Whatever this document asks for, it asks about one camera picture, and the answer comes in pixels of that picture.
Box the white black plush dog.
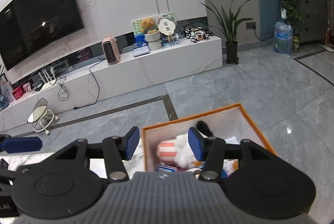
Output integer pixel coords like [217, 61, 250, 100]
[156, 133, 203, 170]

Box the orange storage box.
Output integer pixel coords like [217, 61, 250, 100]
[140, 102, 278, 178]

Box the white rolling stool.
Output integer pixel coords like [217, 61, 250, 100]
[27, 98, 59, 135]

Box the white wifi router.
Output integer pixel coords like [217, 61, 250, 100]
[38, 67, 57, 91]

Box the white tv console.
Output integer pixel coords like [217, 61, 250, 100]
[1, 36, 223, 131]

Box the small notebook on console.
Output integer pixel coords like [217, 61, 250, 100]
[133, 45, 151, 57]

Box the pink space heater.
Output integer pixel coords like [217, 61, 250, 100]
[102, 35, 121, 65]

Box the black white toy vehicle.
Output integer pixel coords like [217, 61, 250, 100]
[179, 25, 214, 43]

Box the brown teddy bear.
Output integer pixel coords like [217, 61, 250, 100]
[140, 17, 158, 34]

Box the white paper fan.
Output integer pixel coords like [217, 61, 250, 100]
[158, 18, 176, 42]

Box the potted green plant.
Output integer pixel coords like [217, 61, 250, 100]
[201, 0, 253, 65]

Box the blue water jug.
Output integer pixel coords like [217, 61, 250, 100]
[273, 8, 293, 56]

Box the black television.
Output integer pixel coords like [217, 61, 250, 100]
[0, 0, 84, 70]

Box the grey drawer cabinet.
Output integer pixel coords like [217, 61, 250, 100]
[296, 0, 328, 43]

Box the black power cable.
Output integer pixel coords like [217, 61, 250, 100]
[73, 58, 105, 111]

